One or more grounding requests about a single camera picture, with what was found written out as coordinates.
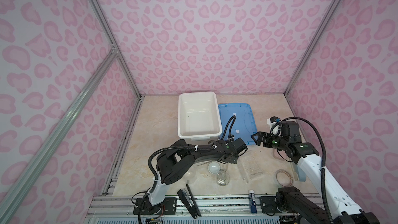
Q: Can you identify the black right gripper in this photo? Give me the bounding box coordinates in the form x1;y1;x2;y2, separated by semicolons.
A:
250;131;289;151

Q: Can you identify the white plastic storage bin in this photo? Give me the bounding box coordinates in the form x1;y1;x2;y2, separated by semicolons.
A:
177;92;222;142

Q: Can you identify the clear acrylic test tube rack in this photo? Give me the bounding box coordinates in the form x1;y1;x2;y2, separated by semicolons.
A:
238;151;264;182

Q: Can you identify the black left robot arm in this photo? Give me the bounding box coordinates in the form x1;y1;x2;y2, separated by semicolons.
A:
134;138;248;215

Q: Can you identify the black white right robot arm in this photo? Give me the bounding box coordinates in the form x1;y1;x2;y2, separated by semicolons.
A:
251;117;379;224

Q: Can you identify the blue plastic bin lid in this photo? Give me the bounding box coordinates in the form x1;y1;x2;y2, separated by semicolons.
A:
218;103;257;145

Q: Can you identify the small white round dish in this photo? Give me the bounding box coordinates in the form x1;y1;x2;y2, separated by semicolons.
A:
208;161;221;175

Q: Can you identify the clear glass flask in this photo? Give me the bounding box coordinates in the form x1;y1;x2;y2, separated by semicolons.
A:
217;170;230;186

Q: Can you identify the black stapler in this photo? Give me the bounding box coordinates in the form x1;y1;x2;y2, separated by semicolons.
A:
177;183;202;219

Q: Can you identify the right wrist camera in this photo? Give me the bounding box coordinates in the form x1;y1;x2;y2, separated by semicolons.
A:
267;116;280;129

